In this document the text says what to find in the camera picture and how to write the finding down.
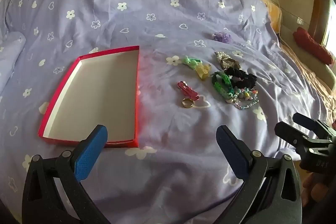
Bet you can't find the purple flower hair accessory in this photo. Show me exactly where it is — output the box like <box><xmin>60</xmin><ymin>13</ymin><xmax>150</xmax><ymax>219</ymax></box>
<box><xmin>212</xmin><ymin>31</ymin><xmax>232</xmax><ymax>43</ymax></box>

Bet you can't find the yellow hair claw clip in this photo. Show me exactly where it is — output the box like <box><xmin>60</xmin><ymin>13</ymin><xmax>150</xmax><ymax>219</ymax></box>
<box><xmin>194</xmin><ymin>64</ymin><xmax>213</xmax><ymax>81</ymax></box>

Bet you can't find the pearl hair clip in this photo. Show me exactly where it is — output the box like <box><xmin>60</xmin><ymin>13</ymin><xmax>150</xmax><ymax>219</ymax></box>
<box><xmin>215</xmin><ymin>51</ymin><xmax>232</xmax><ymax>62</ymax></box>

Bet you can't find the pastel beaded bracelet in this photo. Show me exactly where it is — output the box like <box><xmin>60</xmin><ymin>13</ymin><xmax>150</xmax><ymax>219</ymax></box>
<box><xmin>226</xmin><ymin>87</ymin><xmax>260</xmax><ymax>110</ymax></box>

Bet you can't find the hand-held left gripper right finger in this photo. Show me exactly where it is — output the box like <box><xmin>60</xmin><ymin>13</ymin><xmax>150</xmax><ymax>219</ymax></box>
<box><xmin>216</xmin><ymin>125</ymin><xmax>302</xmax><ymax>224</ymax></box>

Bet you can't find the gold wrist watch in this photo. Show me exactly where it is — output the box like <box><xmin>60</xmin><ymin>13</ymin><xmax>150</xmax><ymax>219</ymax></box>
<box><xmin>219</xmin><ymin>58</ymin><xmax>241</xmax><ymax>71</ymax></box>

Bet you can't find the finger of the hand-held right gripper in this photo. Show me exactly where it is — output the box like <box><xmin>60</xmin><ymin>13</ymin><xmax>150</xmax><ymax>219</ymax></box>
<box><xmin>274</xmin><ymin>121</ymin><xmax>309</xmax><ymax>147</ymax></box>
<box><xmin>293</xmin><ymin>112</ymin><xmax>325</xmax><ymax>133</ymax></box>

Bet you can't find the green braided bracelet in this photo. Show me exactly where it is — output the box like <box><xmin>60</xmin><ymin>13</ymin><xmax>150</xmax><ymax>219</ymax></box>
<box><xmin>211</xmin><ymin>71</ymin><xmax>235</xmax><ymax>98</ymax></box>

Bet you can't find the black scrunchie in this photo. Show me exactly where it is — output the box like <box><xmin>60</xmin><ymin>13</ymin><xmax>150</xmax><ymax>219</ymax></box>
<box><xmin>225</xmin><ymin>67</ymin><xmax>258</xmax><ymax>89</ymax></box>

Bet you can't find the light green hair tie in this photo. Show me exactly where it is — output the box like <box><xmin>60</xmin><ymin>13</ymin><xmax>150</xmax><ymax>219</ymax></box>
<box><xmin>182</xmin><ymin>55</ymin><xmax>202</xmax><ymax>67</ymax></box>

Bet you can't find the purple floral bed sheet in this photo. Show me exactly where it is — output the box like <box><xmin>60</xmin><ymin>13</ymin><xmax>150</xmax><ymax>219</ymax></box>
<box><xmin>0</xmin><ymin>0</ymin><xmax>336</xmax><ymax>224</ymax></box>

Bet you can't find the dark red cloth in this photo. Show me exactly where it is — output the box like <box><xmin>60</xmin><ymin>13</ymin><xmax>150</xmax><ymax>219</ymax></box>
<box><xmin>293</xmin><ymin>27</ymin><xmax>334</xmax><ymax>65</ymax></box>

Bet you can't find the red hair clip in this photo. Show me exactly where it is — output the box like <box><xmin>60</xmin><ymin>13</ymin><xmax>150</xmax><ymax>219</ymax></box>
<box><xmin>177</xmin><ymin>81</ymin><xmax>199</xmax><ymax>101</ymax></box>

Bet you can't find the red cardboard box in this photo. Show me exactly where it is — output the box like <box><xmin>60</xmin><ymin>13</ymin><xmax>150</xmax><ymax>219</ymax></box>
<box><xmin>38</xmin><ymin>46</ymin><xmax>140</xmax><ymax>148</ymax></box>

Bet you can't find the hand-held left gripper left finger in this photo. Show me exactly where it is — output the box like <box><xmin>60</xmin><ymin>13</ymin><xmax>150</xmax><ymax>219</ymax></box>
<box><xmin>22</xmin><ymin>124</ymin><xmax>112</xmax><ymax>224</ymax></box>

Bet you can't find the person's right hand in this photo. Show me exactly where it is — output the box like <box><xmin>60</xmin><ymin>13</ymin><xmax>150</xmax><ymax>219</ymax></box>
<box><xmin>301</xmin><ymin>174</ymin><xmax>329</xmax><ymax>208</ymax></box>

